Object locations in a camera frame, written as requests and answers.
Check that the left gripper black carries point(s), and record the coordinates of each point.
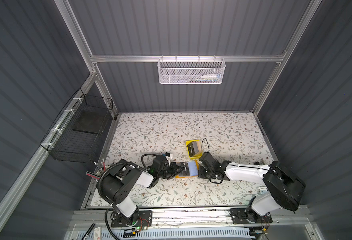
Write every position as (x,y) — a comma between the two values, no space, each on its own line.
(173,167)

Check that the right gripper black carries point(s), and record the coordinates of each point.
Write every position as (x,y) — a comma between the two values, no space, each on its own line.
(200,174)

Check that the yellow leather card holder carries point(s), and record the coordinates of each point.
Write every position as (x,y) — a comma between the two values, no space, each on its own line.
(190,169)

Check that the yellow plastic card tray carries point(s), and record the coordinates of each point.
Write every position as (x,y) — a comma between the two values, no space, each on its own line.
(197,156)

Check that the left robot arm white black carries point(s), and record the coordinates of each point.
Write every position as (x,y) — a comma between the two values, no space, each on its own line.
(116,183)

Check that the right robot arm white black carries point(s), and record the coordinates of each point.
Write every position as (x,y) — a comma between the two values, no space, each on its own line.
(284,189)

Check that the stack of credit cards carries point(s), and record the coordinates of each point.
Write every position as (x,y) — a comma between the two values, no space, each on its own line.
(193,148)

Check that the pen holder with pens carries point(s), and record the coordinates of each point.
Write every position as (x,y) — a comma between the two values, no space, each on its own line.
(100,170)

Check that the black pad in basket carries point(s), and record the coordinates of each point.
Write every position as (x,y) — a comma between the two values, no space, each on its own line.
(91,122)

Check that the white small box foreground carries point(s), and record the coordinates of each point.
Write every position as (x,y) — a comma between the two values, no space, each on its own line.
(97,235)

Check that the black pen foreground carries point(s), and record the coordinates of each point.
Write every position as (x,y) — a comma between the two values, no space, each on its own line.
(88,232)

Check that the white tube in basket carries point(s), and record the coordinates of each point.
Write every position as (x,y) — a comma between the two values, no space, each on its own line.
(211,77)

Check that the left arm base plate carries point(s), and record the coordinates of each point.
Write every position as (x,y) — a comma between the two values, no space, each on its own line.
(140,218)

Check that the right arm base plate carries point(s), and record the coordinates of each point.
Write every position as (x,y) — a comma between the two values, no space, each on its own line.
(244,216)

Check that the aluminium front rail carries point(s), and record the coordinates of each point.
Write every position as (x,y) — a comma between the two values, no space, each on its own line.
(210,216)

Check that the black wire mesh basket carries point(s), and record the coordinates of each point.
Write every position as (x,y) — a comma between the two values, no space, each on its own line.
(81,136)

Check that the white wire mesh basket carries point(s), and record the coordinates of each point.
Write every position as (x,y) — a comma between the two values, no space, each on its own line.
(185,72)

